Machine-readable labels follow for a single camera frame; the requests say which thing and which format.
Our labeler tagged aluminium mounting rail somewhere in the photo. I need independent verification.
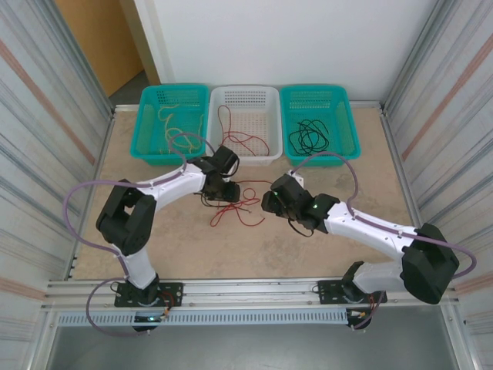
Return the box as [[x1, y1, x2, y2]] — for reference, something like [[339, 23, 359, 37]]
[[40, 277, 461, 311]]

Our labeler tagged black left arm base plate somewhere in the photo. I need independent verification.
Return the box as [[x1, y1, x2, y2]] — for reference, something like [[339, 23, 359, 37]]
[[114, 282, 183, 308]]

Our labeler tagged black cable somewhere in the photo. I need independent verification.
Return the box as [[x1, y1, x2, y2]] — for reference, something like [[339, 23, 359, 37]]
[[289, 118, 330, 156]]

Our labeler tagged wooden door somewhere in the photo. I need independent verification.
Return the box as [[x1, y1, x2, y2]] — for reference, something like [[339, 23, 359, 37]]
[[53, 0, 146, 98]]

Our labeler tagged teal plastic basket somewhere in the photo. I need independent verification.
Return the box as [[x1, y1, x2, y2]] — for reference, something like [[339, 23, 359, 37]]
[[129, 83, 210, 167], [279, 84, 362, 169]]

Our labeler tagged wooden door frame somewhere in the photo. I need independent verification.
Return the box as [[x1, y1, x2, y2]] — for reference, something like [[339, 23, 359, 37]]
[[132, 0, 162, 86]]

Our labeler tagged grey slotted cable duct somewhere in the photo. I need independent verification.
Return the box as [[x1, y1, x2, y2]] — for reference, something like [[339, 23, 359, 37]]
[[57, 310, 350, 327]]

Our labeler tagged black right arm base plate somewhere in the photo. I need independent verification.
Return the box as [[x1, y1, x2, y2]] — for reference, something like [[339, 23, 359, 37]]
[[316, 280, 388, 305]]

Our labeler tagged white plastic basket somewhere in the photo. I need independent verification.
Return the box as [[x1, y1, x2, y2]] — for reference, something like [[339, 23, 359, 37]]
[[205, 85, 283, 167]]

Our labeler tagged yellow cable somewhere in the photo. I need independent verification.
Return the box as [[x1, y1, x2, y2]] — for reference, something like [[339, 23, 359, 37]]
[[156, 102, 205, 154]]

